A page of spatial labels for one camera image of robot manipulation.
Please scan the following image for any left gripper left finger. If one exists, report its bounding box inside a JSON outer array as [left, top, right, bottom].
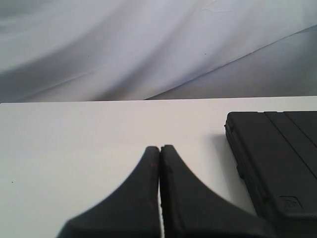
[[58, 146, 161, 238]]

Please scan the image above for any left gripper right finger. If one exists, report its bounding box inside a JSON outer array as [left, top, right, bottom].
[[159, 145, 275, 238]]

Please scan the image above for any black plastic tool case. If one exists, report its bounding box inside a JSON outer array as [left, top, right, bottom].
[[225, 111, 317, 238]]

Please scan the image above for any white backdrop cloth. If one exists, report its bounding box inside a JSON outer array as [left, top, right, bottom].
[[0, 0, 317, 103]]

